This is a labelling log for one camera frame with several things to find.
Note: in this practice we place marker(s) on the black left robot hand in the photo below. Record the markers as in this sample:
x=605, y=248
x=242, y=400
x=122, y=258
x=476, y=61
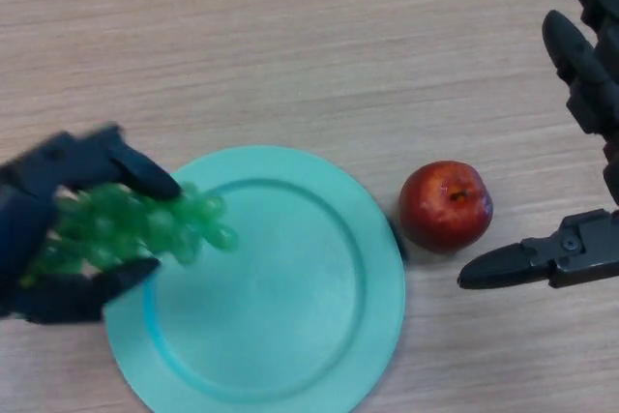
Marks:
x=24, y=219

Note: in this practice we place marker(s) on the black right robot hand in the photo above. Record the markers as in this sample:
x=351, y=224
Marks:
x=595, y=89

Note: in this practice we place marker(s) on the green grape bunch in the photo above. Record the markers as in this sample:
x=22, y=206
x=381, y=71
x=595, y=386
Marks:
x=121, y=229

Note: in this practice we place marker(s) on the teal round plate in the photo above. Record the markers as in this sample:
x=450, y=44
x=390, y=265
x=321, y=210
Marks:
x=271, y=297

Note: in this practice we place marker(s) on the red apple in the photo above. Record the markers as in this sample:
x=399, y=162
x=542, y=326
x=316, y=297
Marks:
x=435, y=210

